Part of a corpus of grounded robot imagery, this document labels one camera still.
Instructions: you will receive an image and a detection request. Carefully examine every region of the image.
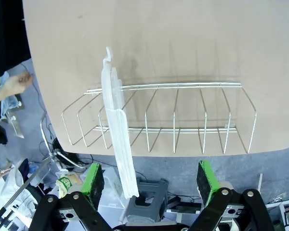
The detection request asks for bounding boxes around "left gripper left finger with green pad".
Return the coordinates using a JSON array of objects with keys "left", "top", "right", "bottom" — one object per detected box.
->
[{"left": 30, "top": 163, "right": 111, "bottom": 231}]

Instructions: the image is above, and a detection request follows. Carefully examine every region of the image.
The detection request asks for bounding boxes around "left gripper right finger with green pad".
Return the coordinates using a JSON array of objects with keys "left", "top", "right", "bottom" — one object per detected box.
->
[{"left": 187, "top": 160, "right": 276, "bottom": 231}]

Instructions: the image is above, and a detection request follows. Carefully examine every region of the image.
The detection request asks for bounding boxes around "person's right hand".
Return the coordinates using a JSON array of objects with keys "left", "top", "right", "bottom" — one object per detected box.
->
[{"left": 1, "top": 71, "right": 34, "bottom": 96}]

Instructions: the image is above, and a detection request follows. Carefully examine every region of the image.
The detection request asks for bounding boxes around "clear plastic storage bin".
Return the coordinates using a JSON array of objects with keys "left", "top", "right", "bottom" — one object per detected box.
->
[{"left": 96, "top": 167, "right": 126, "bottom": 210}]

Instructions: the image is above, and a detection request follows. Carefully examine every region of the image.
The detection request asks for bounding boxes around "green yellow food bag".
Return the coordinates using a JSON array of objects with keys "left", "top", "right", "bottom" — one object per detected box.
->
[{"left": 55, "top": 174, "right": 84, "bottom": 199}]

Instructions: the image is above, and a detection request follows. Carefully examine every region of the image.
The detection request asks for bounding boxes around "grey plastic step stool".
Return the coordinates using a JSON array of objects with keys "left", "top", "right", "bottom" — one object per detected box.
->
[{"left": 124, "top": 179, "right": 169, "bottom": 224}]

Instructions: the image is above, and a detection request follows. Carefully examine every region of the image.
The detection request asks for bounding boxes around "clear plastic container lid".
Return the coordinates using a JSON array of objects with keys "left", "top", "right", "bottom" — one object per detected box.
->
[{"left": 100, "top": 47, "right": 140, "bottom": 200}]

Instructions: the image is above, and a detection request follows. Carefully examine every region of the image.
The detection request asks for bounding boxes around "silver light stand pole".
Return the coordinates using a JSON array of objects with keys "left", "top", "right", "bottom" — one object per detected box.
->
[{"left": 0, "top": 113, "right": 86, "bottom": 224}]

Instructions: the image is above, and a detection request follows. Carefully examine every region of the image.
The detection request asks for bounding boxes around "shiny metal plate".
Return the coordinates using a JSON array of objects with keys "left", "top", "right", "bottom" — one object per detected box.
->
[{"left": 4, "top": 112, "right": 25, "bottom": 140}]

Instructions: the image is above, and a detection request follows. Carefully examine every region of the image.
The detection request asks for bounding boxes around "person in black shirt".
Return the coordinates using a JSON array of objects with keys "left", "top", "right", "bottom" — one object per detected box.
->
[{"left": 0, "top": 0, "right": 31, "bottom": 80}]

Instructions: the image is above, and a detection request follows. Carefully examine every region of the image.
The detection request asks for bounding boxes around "silver wire lid rack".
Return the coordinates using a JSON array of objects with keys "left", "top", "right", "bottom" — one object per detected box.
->
[{"left": 61, "top": 81, "right": 257, "bottom": 154}]

